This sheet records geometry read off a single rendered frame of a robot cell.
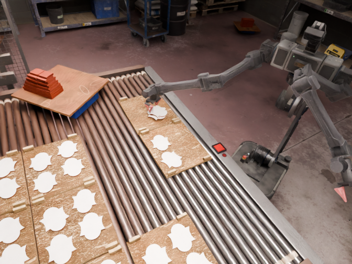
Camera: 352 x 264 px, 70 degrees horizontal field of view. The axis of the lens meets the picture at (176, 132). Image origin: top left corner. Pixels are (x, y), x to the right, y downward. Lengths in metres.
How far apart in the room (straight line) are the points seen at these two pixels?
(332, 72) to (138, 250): 1.51
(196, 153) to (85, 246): 0.86
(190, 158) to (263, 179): 1.14
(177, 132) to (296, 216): 1.56
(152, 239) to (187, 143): 0.70
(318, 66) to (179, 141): 1.01
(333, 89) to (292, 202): 1.57
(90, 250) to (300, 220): 2.06
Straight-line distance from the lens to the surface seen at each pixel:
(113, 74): 2.43
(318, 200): 3.10
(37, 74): 2.01
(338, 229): 3.01
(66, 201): 1.53
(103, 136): 1.82
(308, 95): 1.38
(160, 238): 1.37
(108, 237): 1.39
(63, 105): 1.96
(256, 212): 1.58
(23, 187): 1.67
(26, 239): 1.49
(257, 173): 2.64
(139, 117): 1.93
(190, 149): 1.72
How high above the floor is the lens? 2.20
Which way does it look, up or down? 44 degrees down
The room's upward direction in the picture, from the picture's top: 7 degrees clockwise
